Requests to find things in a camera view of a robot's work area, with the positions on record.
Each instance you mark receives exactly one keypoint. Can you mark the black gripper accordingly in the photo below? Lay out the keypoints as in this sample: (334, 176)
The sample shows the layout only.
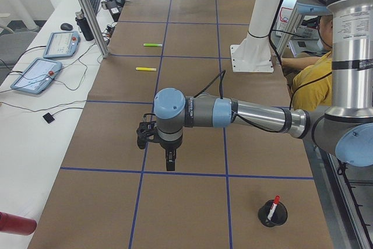
(169, 146)

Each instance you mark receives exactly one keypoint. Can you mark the red marker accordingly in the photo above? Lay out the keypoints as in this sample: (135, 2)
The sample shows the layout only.
(273, 207)

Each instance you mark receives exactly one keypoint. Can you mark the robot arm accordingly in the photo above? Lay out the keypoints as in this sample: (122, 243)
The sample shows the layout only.
(344, 129)

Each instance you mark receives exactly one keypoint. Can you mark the green marker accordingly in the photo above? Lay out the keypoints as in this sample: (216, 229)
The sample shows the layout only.
(152, 45)

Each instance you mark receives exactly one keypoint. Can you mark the black keyboard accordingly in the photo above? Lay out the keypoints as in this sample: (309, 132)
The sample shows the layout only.
(95, 4)

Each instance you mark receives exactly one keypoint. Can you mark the yellow marker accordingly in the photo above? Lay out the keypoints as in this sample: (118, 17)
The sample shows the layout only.
(146, 69)

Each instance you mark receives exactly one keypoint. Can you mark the black water bottle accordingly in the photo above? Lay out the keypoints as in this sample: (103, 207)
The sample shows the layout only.
(84, 25)

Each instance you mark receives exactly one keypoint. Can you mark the black solid pen cup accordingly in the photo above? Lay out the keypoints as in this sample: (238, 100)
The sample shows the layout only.
(278, 218)

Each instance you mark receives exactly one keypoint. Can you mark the black computer mouse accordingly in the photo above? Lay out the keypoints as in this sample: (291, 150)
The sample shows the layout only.
(66, 27)

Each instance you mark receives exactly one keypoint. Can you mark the small black square box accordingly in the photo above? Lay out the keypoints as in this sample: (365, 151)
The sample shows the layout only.
(48, 117)

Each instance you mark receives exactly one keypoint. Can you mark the far teach pendant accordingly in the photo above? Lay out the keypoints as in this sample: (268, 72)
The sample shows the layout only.
(62, 44)

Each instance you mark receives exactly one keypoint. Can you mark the teach pendant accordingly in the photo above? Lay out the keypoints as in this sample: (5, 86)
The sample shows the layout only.
(62, 44)
(37, 76)

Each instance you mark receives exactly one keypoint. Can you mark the near teach pendant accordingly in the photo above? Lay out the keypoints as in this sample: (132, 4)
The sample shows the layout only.
(37, 76)

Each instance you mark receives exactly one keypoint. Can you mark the person in yellow shirt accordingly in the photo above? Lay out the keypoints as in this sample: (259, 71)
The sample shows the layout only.
(312, 86)

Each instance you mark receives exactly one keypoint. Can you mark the red bottle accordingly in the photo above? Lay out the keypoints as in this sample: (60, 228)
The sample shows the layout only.
(13, 224)

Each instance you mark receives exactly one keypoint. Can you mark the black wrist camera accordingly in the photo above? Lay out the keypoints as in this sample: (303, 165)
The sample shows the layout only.
(147, 132)

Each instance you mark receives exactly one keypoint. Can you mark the aluminium frame post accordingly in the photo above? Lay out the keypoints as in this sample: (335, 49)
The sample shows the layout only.
(93, 23)

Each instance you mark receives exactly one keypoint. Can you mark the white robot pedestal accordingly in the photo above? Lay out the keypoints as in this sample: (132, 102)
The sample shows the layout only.
(253, 55)

